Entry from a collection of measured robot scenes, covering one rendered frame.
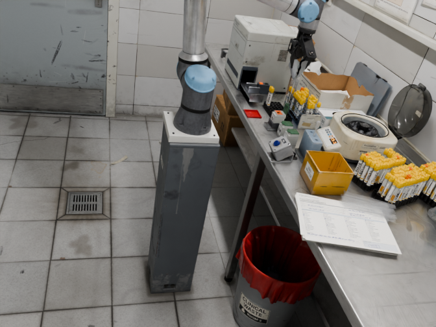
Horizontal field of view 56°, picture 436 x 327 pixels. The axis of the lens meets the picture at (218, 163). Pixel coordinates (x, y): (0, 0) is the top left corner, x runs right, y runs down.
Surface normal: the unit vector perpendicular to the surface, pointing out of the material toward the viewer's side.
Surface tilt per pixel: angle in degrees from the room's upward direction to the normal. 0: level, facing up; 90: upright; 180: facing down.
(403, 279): 0
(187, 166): 90
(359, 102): 92
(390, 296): 0
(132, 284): 0
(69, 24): 90
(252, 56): 90
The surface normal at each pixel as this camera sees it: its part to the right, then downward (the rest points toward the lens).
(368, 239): 0.17, -0.82
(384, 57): -0.96, -0.02
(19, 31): 0.22, 0.58
